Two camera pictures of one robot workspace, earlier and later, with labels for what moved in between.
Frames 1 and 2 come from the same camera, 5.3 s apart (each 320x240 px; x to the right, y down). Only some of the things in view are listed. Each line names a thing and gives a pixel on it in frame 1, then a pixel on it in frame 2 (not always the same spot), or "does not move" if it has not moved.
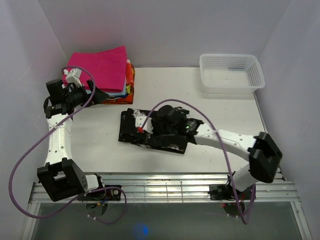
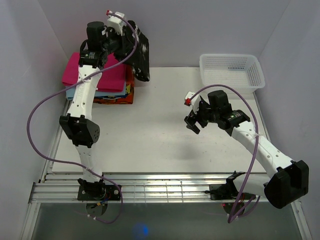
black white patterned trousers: (128, 132) → (124, 45)
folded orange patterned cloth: (127, 99) does not move
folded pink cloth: (106, 69) does not move
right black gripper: (156, 118) → (190, 120)
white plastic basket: (231, 73) does not move
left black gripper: (99, 96) → (126, 44)
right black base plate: (226, 192) does not move
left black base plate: (109, 194) does not move
